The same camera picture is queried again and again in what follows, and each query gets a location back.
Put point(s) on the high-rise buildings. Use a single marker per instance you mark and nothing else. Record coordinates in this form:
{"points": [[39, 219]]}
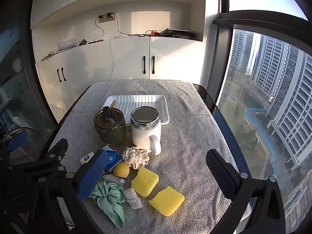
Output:
{"points": [[292, 90]]}

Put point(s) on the small white packet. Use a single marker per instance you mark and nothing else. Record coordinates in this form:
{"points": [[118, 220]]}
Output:
{"points": [[86, 158]]}

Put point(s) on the cream knitted cloth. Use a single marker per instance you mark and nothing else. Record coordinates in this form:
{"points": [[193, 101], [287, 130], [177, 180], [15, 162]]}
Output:
{"points": [[133, 198]]}

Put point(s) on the black window frame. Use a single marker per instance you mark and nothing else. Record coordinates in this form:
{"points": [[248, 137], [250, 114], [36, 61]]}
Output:
{"points": [[223, 53]]}

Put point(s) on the red small device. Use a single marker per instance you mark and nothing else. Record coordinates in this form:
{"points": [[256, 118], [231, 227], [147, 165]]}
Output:
{"points": [[153, 32]]}

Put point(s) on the black small device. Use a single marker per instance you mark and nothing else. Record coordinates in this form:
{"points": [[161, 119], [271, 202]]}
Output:
{"points": [[83, 42]]}

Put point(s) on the stack of dark papers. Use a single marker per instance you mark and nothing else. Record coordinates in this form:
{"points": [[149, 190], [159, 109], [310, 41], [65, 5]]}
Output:
{"points": [[180, 33]]}

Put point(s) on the blue and white tissue packet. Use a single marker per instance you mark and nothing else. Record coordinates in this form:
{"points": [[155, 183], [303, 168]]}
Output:
{"points": [[113, 159]]}

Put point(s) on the wall socket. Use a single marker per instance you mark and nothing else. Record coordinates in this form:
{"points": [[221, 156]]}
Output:
{"points": [[107, 17]]}

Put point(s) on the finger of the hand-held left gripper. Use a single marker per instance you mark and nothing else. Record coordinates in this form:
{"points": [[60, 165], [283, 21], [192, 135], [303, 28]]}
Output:
{"points": [[57, 150], [15, 139]]}

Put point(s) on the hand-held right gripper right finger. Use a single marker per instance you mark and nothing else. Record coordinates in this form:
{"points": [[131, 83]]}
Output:
{"points": [[221, 175]]}

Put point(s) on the yellow egg-shaped sponge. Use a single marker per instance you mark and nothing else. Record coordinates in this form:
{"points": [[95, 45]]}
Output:
{"points": [[121, 170]]}

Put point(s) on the small grey oval object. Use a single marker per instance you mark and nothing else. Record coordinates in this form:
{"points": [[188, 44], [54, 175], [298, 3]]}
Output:
{"points": [[114, 179]]}

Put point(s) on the yellow rectangular sponge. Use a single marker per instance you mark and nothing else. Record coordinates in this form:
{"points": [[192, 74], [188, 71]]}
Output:
{"points": [[145, 181], [167, 201]]}

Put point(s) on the black pen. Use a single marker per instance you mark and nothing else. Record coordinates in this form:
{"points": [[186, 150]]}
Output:
{"points": [[95, 41]]}

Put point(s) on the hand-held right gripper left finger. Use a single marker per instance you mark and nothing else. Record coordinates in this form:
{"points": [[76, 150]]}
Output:
{"points": [[93, 173]]}

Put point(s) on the white mug with metal lid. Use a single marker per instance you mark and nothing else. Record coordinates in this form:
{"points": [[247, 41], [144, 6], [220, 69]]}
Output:
{"points": [[143, 136]]}

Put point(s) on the white plastic tray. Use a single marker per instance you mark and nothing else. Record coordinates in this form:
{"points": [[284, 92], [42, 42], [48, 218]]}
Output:
{"points": [[146, 101]]}

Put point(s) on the brown glass cup with straw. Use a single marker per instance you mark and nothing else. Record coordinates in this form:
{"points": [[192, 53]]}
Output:
{"points": [[111, 134]]}

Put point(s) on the white cabinet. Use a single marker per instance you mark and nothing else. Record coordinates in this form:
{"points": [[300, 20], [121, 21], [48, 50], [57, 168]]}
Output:
{"points": [[126, 58]]}

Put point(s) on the green cloth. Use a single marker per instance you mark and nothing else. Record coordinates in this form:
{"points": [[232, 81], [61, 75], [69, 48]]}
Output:
{"points": [[107, 199]]}

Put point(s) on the cream knotted scrunchie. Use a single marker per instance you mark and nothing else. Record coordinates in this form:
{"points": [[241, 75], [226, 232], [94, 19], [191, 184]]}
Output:
{"points": [[135, 158]]}

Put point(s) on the grey towel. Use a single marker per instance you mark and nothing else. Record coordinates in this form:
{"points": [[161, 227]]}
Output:
{"points": [[190, 139]]}

